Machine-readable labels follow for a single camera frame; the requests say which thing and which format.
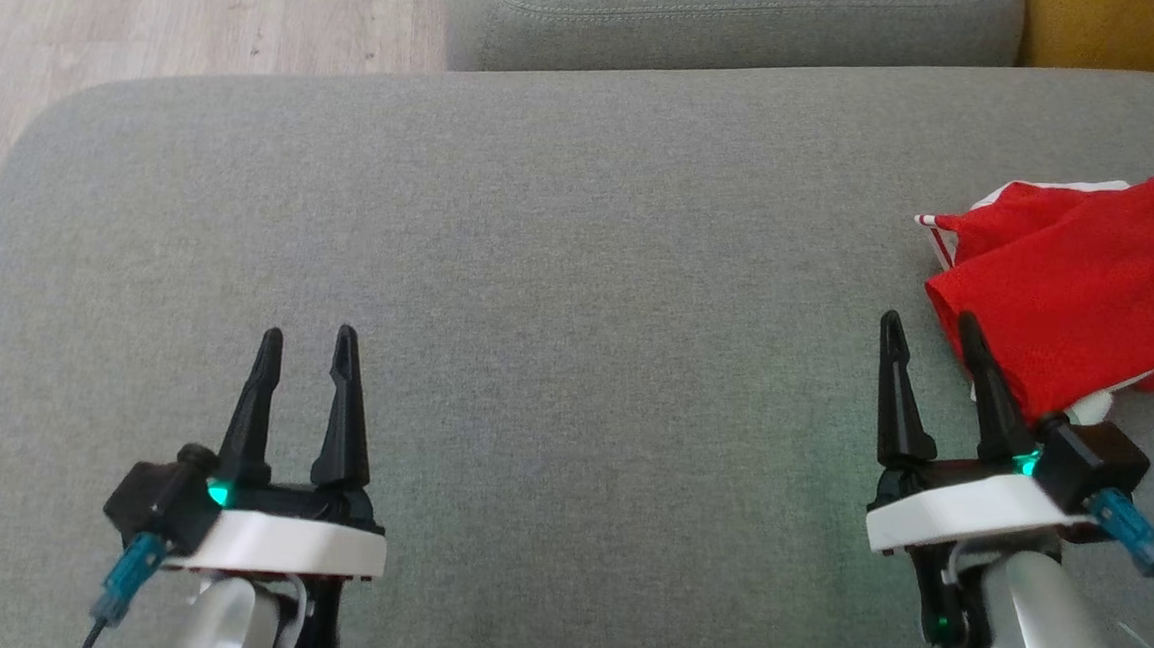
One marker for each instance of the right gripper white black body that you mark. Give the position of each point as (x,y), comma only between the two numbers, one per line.
(976,509)

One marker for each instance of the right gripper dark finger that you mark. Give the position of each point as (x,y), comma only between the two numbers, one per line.
(901,404)
(993,400)

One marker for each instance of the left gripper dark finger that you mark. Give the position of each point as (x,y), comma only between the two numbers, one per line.
(344,420)
(253,414)

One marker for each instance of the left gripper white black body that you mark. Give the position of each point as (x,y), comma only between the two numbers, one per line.
(293,542)

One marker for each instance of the red garment striped white trim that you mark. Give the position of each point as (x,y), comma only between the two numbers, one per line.
(1080,285)

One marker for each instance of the grey sofa seat cushion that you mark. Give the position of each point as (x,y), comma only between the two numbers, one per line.
(588,315)

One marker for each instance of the yellow background panel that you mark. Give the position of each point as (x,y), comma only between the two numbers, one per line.
(1126,32)

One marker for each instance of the grey sofa back cushion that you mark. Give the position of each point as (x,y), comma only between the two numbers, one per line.
(736,23)

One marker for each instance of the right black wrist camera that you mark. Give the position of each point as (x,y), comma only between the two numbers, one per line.
(1090,461)

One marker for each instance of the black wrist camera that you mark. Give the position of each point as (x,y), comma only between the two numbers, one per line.
(161,499)
(1090,461)

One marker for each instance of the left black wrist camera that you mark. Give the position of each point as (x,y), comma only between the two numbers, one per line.
(161,499)

